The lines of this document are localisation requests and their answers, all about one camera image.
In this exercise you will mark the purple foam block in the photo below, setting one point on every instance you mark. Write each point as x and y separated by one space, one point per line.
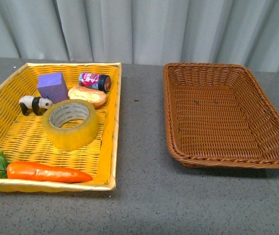
53 87

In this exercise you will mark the yellowish packing tape roll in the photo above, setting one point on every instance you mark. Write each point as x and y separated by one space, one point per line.
71 124

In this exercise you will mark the toy bread loaf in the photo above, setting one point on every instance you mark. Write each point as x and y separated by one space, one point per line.
95 97

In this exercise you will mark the toy panda figurine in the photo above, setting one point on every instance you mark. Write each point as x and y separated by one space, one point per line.
35 104

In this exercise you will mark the grey pleated curtain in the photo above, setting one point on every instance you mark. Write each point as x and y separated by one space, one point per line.
152 32

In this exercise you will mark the brown wicker basket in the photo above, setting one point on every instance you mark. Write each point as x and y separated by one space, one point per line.
217 115

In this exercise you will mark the orange toy carrot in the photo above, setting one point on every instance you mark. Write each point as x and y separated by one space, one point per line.
33 171

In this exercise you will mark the small red drink can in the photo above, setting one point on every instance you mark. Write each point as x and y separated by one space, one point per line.
101 82

